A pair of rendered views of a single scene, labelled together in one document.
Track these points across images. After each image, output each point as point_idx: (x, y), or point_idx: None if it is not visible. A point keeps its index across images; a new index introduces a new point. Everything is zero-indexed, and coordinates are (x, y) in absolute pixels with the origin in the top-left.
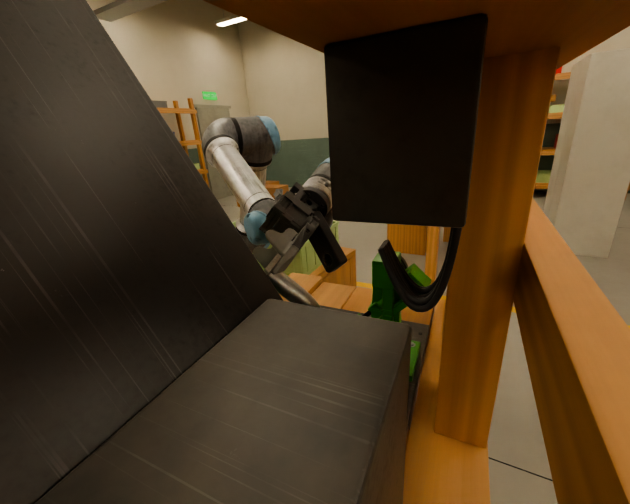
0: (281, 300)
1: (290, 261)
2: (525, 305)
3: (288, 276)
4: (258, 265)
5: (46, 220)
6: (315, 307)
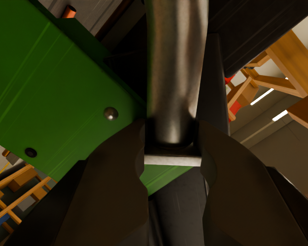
0: (246, 64)
1: (227, 135)
2: None
3: (194, 102)
4: (229, 129)
5: None
6: (299, 22)
